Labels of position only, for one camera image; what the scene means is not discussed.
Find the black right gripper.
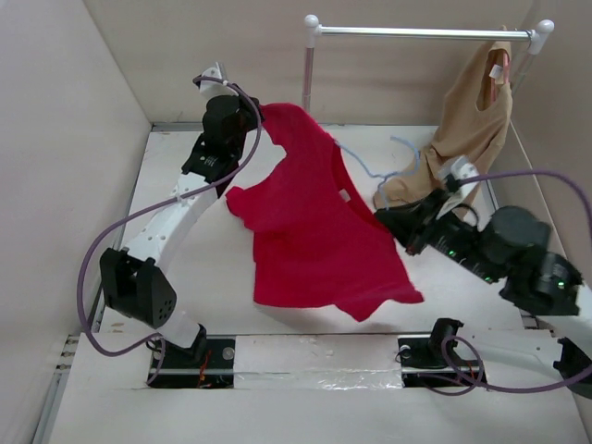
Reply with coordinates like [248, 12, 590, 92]
[374, 185, 500, 283]

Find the light blue wire hanger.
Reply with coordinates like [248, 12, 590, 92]
[332, 134, 422, 212]

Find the red t-shirt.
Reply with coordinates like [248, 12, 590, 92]
[226, 104, 424, 322]

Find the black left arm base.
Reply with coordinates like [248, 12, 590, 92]
[146, 327, 236, 389]

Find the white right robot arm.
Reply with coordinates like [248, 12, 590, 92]
[375, 201, 584, 319]

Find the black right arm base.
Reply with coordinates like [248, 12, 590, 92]
[395, 318, 487, 397]

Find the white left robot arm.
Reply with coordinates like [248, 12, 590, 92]
[100, 95, 262, 367]

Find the beige t-shirt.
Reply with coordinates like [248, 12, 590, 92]
[373, 42, 512, 209]

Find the pink hanger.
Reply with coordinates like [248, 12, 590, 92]
[487, 49, 511, 105]

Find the white metal clothes rack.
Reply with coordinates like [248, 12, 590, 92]
[302, 14, 555, 112]

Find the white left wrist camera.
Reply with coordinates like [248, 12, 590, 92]
[193, 62, 234, 101]

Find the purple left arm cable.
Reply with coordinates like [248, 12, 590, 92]
[76, 76, 267, 385]

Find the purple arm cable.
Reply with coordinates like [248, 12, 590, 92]
[76, 76, 267, 385]
[438, 168, 592, 397]

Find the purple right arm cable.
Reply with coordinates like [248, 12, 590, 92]
[438, 168, 592, 397]

